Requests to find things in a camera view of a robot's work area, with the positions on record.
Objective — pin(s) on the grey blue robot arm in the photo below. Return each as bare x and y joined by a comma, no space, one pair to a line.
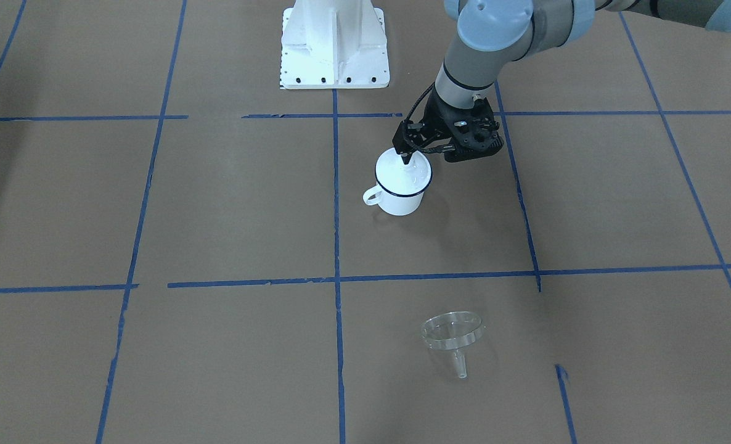
491,34

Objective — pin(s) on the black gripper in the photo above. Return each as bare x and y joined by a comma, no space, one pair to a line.
437,121

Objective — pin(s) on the white enamel cup lid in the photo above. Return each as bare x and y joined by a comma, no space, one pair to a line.
403,179

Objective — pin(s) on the white enamel cup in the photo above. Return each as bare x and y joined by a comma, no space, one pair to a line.
397,202

